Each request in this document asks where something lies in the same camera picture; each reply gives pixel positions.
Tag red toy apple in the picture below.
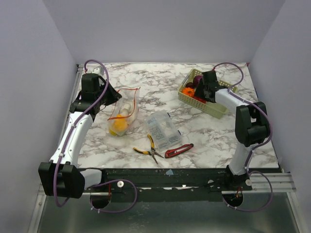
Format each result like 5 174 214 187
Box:
193 96 206 104

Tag orange toy pumpkin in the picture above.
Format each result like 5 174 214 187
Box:
182 87 195 98

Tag clear zip top bag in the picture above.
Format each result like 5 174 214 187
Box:
107 87 140 136

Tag yellow toy bell pepper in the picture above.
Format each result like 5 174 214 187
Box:
113 115 128 133

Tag yellow toy mango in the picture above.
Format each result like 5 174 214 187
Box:
109 129 118 136

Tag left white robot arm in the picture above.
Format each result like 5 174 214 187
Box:
38 73 122 199

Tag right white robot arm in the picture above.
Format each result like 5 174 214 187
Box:
194 70 272 190

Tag purple toy onion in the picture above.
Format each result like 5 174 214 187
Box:
193 75 203 85

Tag dark purple toy plum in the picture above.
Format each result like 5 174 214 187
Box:
186 82 193 88

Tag beige perforated plastic basket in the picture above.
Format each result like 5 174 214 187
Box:
178 69 238 119

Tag clear plastic parts box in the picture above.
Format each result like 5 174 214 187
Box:
144 110 182 150

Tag red black utility knife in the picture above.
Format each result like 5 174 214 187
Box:
164 143 194 159

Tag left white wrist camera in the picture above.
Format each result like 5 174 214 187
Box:
90 66 104 76

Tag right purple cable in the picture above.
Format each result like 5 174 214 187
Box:
213 62 274 212

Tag yellow handled pliers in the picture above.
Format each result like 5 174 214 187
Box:
133 134 164 165

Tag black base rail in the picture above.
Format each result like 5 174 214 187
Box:
84 168 252 202

